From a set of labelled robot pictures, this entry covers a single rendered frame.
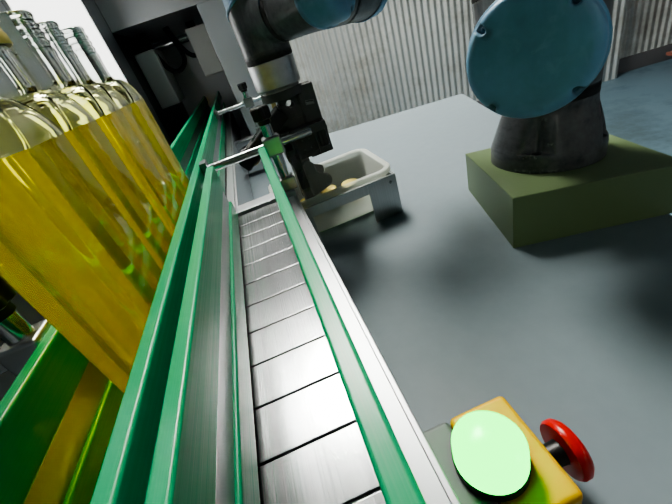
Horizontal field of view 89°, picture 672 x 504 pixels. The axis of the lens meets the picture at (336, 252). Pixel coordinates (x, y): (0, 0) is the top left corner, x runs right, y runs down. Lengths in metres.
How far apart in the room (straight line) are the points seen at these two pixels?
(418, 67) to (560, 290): 3.20
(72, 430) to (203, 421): 0.12
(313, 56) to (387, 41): 0.65
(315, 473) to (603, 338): 0.31
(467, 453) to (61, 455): 0.23
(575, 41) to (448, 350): 0.31
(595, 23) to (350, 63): 3.16
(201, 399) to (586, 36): 0.39
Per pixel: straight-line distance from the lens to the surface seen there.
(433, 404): 0.38
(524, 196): 0.50
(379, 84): 3.53
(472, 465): 0.24
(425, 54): 3.56
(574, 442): 0.30
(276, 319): 0.31
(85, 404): 0.29
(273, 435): 0.24
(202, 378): 0.19
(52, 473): 0.26
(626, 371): 0.42
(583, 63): 0.40
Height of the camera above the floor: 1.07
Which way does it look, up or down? 32 degrees down
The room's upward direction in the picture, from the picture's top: 19 degrees counter-clockwise
